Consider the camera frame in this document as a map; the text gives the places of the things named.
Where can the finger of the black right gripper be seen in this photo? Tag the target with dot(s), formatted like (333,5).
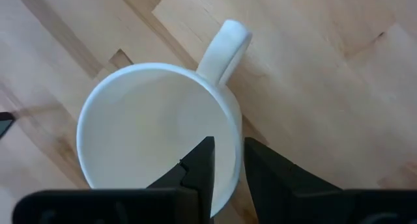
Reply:
(5,123)

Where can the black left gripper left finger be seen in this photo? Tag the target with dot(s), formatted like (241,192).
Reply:
(198,172)

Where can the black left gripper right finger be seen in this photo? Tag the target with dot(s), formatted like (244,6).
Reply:
(277,191)

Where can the plain white mug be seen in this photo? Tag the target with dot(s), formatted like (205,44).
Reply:
(146,120)

